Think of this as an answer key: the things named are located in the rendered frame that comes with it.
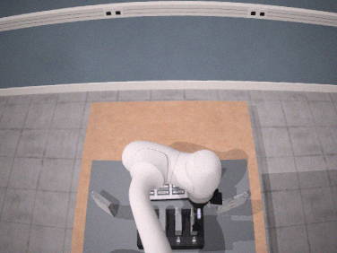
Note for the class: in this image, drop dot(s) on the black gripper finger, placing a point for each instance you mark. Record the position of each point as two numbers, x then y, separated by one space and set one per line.
198 219

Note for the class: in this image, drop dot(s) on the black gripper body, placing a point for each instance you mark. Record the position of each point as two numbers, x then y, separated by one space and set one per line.
197 205

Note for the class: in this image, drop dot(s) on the black drive dock housing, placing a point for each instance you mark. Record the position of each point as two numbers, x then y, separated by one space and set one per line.
183 241

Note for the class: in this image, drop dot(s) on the grey flat mat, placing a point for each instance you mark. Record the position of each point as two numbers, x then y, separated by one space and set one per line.
228 232

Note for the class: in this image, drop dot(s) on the black-framed status screen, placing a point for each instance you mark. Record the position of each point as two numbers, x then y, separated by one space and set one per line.
168 192

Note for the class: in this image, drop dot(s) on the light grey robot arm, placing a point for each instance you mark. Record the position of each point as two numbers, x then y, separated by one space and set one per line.
151 166

